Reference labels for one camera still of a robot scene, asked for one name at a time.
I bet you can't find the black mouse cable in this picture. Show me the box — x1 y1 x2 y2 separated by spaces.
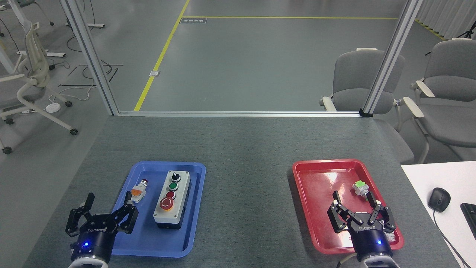
433 210 471 268

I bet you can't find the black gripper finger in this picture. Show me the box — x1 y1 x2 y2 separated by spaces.
110 202 139 235
366 190 397 233
65 193 96 237
327 191 353 234

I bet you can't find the blue plastic tray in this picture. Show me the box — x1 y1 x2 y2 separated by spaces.
99 161 206 258

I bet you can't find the silver aluminium post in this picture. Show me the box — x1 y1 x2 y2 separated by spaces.
59 0 120 116
360 0 424 117

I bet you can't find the white partition curtain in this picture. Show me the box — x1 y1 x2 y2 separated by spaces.
414 0 476 41

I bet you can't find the black keyboard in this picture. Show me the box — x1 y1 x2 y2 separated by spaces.
460 203 476 240

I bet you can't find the silver aluminium rail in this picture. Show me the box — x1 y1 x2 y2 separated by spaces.
118 110 363 118

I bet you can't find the red push button switch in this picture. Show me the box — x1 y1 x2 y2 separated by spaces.
130 179 150 204

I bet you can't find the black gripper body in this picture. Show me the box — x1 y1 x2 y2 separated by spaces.
347 213 394 261
70 214 117 263

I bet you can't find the white floor cable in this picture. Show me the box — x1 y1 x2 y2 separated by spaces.
48 73 98 106

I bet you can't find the green push button switch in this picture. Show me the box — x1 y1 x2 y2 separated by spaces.
352 181 372 201

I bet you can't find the grey armchair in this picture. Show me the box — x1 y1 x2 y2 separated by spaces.
403 38 476 165
319 47 415 165

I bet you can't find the red plastic tray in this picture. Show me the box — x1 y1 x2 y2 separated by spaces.
292 159 405 255

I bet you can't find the black computer mouse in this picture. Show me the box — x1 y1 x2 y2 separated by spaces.
428 187 451 213

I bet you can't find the black floor cable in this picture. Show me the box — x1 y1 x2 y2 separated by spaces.
58 0 124 88

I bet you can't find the white side table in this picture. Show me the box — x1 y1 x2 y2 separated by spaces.
401 161 476 268

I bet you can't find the white desk foot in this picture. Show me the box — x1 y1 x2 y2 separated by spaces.
16 50 67 58
65 22 106 29

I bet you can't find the white wheeled office chair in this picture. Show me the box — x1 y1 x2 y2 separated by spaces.
0 20 79 155

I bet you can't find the grey four-button control box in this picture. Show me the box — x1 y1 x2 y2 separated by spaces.
153 170 192 230

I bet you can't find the black tripod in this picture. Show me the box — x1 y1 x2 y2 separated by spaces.
425 20 476 57

